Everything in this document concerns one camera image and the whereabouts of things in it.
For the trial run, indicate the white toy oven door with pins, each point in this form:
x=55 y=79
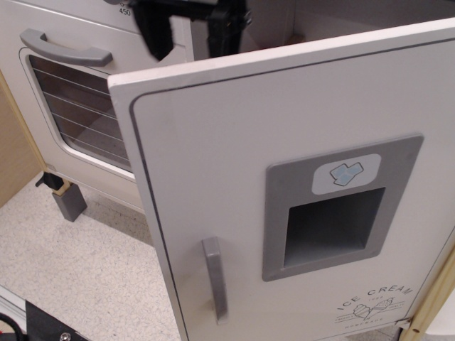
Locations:
x=68 y=108

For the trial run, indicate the black clamp on leg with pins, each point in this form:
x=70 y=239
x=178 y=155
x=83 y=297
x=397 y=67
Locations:
x=51 y=180

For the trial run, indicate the white toy fridge door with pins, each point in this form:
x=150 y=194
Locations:
x=200 y=137

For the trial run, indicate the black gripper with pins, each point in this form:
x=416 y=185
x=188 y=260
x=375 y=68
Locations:
x=225 y=24

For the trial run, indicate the grey oven temperature knob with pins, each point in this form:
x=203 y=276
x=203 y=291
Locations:
x=113 y=2

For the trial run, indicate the grey oven door handle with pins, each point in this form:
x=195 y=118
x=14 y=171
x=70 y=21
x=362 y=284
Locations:
x=37 y=42

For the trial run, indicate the grey ice dispenser panel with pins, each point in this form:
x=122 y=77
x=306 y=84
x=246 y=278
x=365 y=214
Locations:
x=334 y=208

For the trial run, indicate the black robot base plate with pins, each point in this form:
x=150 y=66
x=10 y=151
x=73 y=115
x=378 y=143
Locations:
x=42 y=326

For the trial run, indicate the beige wooden side post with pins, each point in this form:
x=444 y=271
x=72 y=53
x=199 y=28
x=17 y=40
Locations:
x=439 y=289

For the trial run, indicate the light wooden side panel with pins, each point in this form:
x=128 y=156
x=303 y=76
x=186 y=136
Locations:
x=20 y=159

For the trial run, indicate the grey fridge door handle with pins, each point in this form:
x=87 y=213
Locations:
x=214 y=263

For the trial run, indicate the grey kitchen leg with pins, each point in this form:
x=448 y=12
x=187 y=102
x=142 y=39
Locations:
x=71 y=203

